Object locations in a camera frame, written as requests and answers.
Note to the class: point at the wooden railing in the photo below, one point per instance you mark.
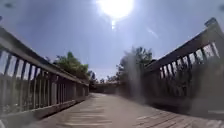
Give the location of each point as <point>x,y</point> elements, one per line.
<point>20,46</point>
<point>186,48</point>

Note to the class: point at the green trees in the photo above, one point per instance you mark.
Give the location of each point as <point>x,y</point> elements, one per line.
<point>71,65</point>
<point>143,56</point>

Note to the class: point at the wooden boardwalk deck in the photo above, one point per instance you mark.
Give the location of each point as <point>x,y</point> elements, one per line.
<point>106,110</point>

